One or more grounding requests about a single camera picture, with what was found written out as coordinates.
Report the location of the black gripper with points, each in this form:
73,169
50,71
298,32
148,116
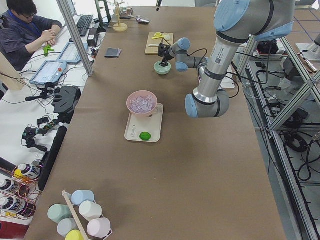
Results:
165,53

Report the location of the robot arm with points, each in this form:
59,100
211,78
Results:
234,22

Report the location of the metal ice scoop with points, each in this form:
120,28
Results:
140,19

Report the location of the light green bowl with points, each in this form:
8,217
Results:
162,70

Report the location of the pink bowl of ice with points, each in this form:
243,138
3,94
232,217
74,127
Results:
142,103

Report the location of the yellow plastic knife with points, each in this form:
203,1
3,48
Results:
157,37

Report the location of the wooden cutting board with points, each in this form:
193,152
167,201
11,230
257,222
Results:
154,50

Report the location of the black framed wooden tray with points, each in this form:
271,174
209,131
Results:
126,13

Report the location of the wooden mug tree stand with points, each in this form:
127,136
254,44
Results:
115,22

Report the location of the folded grey purple cloth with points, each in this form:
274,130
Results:
113,53

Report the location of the black power adapter box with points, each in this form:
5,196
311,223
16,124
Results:
92,40

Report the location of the black keyboard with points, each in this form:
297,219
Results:
83,24

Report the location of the cream plastic tray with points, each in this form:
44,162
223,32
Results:
150,124

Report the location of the teach pendant tablet far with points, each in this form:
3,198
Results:
69,54

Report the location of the teach pendant tablet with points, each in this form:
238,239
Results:
49,72
69,54

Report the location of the green lime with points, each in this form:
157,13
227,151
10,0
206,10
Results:
145,136

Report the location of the teach pendant tablet near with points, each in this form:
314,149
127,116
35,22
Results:
49,72

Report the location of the seated person in blue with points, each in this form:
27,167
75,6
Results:
25,32

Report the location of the blue plastic cup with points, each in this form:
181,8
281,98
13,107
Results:
80,196

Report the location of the wooden cup rack stick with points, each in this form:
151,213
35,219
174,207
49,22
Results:
74,214

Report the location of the white bottle upper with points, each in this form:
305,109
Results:
30,171

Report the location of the white bottle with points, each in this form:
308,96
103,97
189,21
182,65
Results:
12,205
9,186
30,171

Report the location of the white plastic cup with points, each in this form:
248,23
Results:
90,210

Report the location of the pink plastic cup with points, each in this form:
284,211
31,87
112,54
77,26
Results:
99,227

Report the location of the green plastic cup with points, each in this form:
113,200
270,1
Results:
59,212

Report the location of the white bottle middle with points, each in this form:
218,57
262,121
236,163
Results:
9,186

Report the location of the grey plastic cup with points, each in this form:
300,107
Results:
65,226

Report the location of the yellow plastic cup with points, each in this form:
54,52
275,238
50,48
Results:
74,235

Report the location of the white bottle lower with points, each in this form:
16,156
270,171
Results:
12,205

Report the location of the white pillar mount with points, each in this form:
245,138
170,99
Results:
227,83

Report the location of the aluminium frame post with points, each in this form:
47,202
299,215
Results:
71,25

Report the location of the copper wire bottle rack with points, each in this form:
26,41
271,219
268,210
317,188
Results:
28,192

